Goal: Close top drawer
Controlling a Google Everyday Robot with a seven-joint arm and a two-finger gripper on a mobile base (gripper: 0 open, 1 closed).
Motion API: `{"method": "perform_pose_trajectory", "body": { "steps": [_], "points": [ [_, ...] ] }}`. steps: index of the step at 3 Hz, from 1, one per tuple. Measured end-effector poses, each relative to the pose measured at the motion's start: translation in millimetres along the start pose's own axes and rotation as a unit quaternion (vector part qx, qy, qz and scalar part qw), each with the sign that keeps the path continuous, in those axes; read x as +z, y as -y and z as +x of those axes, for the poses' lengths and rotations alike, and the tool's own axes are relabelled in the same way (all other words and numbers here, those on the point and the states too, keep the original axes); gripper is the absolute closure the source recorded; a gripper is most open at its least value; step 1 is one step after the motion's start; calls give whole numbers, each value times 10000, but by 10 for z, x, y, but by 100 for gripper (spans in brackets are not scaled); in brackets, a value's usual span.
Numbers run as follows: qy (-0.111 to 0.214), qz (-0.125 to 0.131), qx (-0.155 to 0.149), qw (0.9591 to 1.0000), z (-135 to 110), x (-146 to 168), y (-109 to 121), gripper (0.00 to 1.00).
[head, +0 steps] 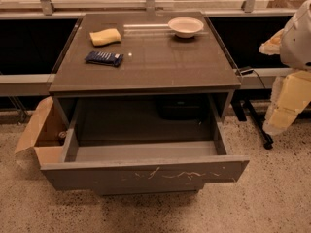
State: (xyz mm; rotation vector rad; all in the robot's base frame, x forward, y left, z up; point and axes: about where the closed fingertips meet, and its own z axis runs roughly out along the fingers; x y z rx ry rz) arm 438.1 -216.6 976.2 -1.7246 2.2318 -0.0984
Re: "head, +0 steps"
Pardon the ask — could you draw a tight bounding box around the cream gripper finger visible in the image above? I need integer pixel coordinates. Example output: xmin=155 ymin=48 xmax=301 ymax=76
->
xmin=259 ymin=29 xmax=284 ymax=55
xmin=263 ymin=71 xmax=311 ymax=136

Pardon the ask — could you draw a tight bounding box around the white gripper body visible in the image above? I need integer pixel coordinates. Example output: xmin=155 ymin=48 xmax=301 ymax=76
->
xmin=280 ymin=0 xmax=311 ymax=69

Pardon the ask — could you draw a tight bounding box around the grey top drawer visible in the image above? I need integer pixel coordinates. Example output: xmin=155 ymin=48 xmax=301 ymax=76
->
xmin=42 ymin=95 xmax=249 ymax=191

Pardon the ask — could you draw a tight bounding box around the grey drawer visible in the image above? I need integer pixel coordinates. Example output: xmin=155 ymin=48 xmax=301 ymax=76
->
xmin=94 ymin=186 xmax=199 ymax=196
xmin=42 ymin=95 xmax=249 ymax=191

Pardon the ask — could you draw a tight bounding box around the grey cabinet with glass top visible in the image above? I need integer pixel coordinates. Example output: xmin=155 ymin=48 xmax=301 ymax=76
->
xmin=50 ymin=12 xmax=240 ymax=131

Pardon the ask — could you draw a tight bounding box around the grey bottom drawer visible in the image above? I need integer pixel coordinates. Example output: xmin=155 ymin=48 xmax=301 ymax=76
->
xmin=94 ymin=186 xmax=199 ymax=196

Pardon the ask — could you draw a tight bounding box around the black stand leg with caster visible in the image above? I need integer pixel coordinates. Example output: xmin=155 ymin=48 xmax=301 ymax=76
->
xmin=231 ymin=99 xmax=273 ymax=150

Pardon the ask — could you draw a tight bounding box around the white bowl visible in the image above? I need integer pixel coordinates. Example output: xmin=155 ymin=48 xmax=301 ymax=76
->
xmin=168 ymin=17 xmax=204 ymax=39

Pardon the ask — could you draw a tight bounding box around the blue snack packet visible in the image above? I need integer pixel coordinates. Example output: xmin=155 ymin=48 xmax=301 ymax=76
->
xmin=85 ymin=51 xmax=123 ymax=67

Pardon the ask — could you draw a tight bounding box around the yellow sponge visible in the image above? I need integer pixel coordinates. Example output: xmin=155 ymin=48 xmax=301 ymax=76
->
xmin=89 ymin=28 xmax=121 ymax=47

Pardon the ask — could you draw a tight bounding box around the open cardboard box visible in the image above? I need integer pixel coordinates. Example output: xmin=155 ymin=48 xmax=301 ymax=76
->
xmin=15 ymin=97 xmax=67 ymax=165

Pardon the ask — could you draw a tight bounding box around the black power adapter with cable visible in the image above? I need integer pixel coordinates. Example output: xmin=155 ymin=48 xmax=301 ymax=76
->
xmin=235 ymin=66 xmax=266 ymax=88

